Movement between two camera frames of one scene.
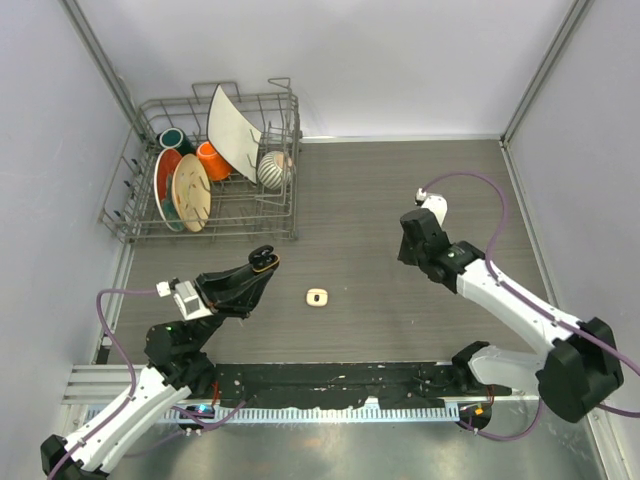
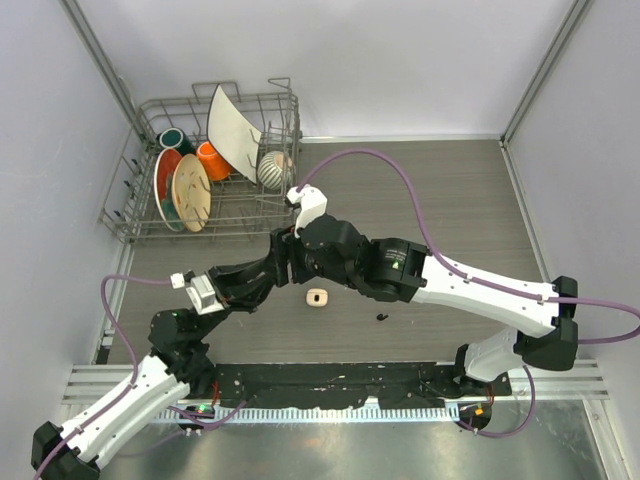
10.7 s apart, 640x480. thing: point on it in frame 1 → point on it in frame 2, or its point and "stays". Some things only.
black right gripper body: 410,254 → 287,247
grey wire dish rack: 219,164 stays
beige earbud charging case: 316,297 stays
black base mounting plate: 393,385 stays
